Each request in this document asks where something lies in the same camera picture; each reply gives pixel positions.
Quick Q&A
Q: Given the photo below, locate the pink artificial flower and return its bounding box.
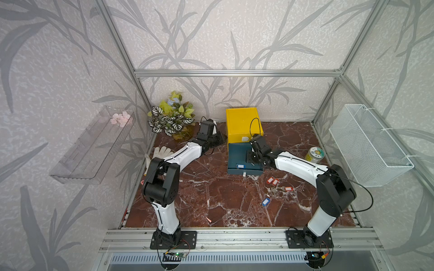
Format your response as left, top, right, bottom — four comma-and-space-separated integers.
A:
110, 111, 131, 128

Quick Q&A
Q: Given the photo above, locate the left circuit board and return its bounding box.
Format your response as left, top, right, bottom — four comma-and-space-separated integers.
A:
163, 251, 190, 262

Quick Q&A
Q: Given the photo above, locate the right circuit board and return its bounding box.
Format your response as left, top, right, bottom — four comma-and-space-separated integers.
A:
305, 252, 330, 264

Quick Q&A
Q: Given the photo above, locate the artificial potted plant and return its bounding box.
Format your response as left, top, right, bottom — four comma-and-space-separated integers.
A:
148, 91, 195, 142

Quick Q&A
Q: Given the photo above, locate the aluminium front rail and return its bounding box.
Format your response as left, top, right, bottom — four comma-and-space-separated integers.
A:
99, 227, 383, 253

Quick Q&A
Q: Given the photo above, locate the yellow drawer cabinet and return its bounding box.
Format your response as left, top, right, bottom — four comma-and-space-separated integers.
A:
226, 107, 264, 143

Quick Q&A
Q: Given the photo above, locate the clear acrylic wall shelf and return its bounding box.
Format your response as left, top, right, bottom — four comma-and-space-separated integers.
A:
49, 106, 136, 185

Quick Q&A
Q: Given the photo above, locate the dark teal drawer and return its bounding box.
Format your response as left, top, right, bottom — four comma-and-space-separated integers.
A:
227, 142, 263, 177

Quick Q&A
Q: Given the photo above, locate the white wire mesh basket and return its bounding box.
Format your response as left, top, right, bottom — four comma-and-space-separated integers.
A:
330, 104, 414, 187

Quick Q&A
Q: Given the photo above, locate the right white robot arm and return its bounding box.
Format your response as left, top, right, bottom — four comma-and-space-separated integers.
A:
250, 134, 357, 247

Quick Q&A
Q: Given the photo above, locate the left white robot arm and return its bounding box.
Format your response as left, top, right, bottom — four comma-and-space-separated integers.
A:
142, 119, 226, 242

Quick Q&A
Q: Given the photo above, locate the solder wire spool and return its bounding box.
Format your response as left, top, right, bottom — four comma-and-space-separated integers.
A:
305, 147, 325, 164

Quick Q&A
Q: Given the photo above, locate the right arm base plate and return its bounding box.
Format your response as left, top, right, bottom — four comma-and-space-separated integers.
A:
285, 227, 334, 250

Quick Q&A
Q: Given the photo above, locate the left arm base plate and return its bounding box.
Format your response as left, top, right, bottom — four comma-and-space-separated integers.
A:
150, 229, 198, 250

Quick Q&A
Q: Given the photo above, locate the white work glove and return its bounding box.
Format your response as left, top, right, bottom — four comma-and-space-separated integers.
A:
145, 146, 174, 172

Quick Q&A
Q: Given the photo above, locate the circuit board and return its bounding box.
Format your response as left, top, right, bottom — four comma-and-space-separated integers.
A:
163, 251, 190, 262
305, 252, 330, 264

